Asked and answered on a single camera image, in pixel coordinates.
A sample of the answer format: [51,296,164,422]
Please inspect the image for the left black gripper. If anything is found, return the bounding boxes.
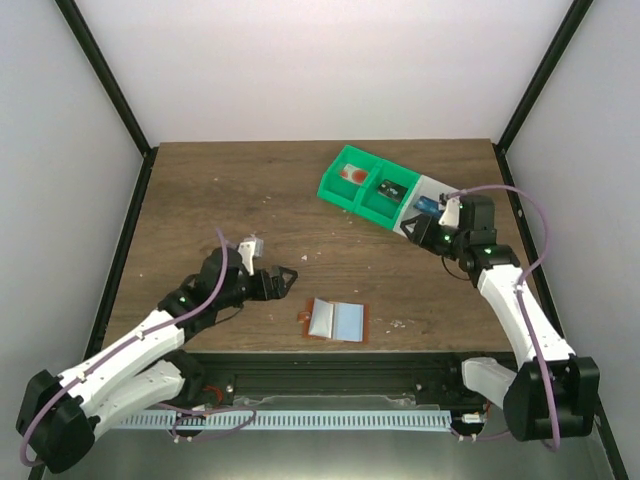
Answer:
[216,267,299,310]

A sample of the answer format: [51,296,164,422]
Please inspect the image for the brown leather card holder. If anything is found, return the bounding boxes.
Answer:
[297,298,370,344]

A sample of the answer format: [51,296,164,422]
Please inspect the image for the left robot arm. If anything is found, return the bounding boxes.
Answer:
[16,239,298,473]

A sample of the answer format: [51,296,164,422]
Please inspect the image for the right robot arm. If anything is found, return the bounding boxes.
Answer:
[399,195,600,451]

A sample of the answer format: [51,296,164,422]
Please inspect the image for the black card in bin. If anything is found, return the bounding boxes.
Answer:
[377,179,407,203]

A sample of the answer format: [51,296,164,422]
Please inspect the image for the red white card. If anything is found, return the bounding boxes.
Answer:
[340,163,369,186]

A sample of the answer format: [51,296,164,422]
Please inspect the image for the green bin middle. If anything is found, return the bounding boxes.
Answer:
[355,160,420,230]

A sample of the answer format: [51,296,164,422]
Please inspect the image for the green bin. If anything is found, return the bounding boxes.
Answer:
[317,145,382,211]
[355,160,420,230]

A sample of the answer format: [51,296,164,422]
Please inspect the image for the white bin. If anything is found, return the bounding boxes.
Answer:
[393,175,455,236]

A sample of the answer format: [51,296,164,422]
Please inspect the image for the green bin far left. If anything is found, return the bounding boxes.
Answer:
[317,145,382,211]

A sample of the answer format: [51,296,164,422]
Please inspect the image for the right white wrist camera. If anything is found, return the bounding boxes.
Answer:
[439,193,460,228]

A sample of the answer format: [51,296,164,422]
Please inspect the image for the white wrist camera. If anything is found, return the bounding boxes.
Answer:
[237,235,264,276]
[439,193,460,228]

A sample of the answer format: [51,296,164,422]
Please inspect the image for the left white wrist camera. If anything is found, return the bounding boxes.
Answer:
[237,235,264,276]

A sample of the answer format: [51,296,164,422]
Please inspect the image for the black aluminium frame rail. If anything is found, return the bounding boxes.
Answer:
[169,352,516,409]

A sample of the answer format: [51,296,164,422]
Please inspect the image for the light blue slotted cable duct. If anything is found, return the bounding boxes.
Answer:
[116,410,452,432]

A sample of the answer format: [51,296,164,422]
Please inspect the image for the left black frame post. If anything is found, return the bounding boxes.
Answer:
[53,0,153,156]

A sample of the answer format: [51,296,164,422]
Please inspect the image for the black frame post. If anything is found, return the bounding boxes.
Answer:
[496,0,593,153]
[53,0,153,156]

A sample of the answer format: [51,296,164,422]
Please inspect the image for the right black frame post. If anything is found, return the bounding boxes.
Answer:
[496,0,593,153]

